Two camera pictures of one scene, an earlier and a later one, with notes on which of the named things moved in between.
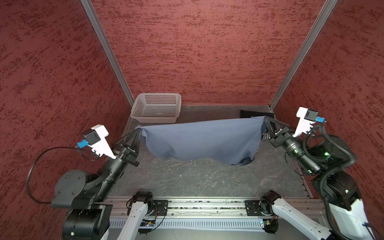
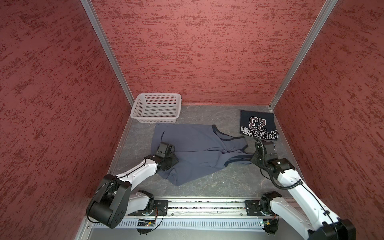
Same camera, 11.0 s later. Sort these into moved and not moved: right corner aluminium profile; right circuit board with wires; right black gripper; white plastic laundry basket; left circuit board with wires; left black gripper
Moved: left black gripper; right black gripper
Not moved: left circuit board with wires; right circuit board with wires; white plastic laundry basket; right corner aluminium profile
